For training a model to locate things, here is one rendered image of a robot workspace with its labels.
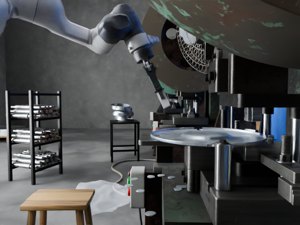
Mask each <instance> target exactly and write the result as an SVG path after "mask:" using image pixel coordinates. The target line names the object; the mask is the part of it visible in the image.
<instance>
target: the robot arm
mask: <svg viewBox="0 0 300 225"><path fill-rule="evenodd" d="M10 18H19V19H21V20H25V21H28V22H31V23H33V24H36V25H38V26H41V27H44V28H47V29H48V30H50V31H51V32H52V33H55V34H57V35H59V36H62V37H64V38H67V39H69V40H72V41H74V42H76V43H79V44H81V45H84V46H86V47H88V48H89V49H91V50H92V51H94V52H96V53H98V54H108V53H109V52H110V51H111V49H112V48H113V47H114V46H115V45H116V44H117V43H118V42H119V41H120V40H124V41H125V44H126V46H127V48H128V50H129V52H130V53H131V54H134V55H133V57H134V59H135V61H136V63H137V64H141V63H144V66H143V68H144V70H145V71H146V73H147V75H148V76H149V77H150V79H151V81H152V83H153V85H154V88H155V90H156V91H155V93H157V95H158V98H159V100H160V102H161V104H162V107H163V108H164V109H165V108H167V107H169V106H170V103H169V101H168V99H167V96H166V94H165V92H164V88H162V86H161V85H160V83H159V81H158V78H157V76H156V71H155V69H154V65H153V63H152V62H151V63H150V62H149V59H152V58H153V57H154V53H153V51H152V49H151V47H153V46H154V45H155V44H157V43H158V42H159V38H158V37H155V36H150V35H147V34H146V32H145V31H144V30H143V28H142V24H141V22H140V20H139V18H138V15H137V13H136V12H135V10H134V9H133V8H132V7H131V5H129V4H119V5H117V6H116V7H115V8H114V9H113V11H112V12H111V13H110V14H107V15H106V16H104V18H103V19H102V20H101V22H100V23H99V24H98V25H97V26H96V27H95V28H93V29H87V28H85V27H82V26H80V25H77V24H75V23H72V22H70V21H69V20H68V19H67V17H66V16H65V11H64V6H63V4H62V1H61V0H0V36H1V35H2V33H3V31H4V29H5V27H6V21H7V20H8V19H10Z"/></svg>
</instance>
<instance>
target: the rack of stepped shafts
mask: <svg viewBox="0 0 300 225"><path fill-rule="evenodd" d="M5 96H6V124H7V151H8V181H12V180H13V169H15V168H18V167H21V168H28V169H31V185H35V184H36V176H35V173H36V172H38V171H42V170H44V169H47V168H50V167H53V166H56V165H59V174H63V150H62V105H61V91H57V93H39V92H36V93H34V92H33V90H29V93H10V91H5ZM10 96H29V104H25V105H15V106H11V108H15V109H14V110H10ZM33 96H36V104H33ZM40 96H58V109H54V108H56V106H55V105H48V104H40ZM53 112H57V113H53ZM35 118H36V119H35ZM21 119H29V125H30V127H28V128H24V129H16V130H13V132H17V134H12V135H11V121H12V120H21ZM52 119H58V133H56V131H57V130H56V129H50V128H41V127H40V121H44V120H52ZM34 121H36V122H37V127H34ZM54 132H55V133H54ZM11 136H12V137H16V138H12V139H11ZM56 139H57V140H56ZM55 142H58V156H57V155H56V152H50V151H46V150H41V146H42V145H47V144H51V143H55ZM19 143H26V144H30V150H28V151H24V152H23V153H19V154H14V156H18V157H16V158H12V145H15V144H19ZM35 147H37V150H35ZM58 158H59V159H58ZM12 160H13V161H15V162H12Z"/></svg>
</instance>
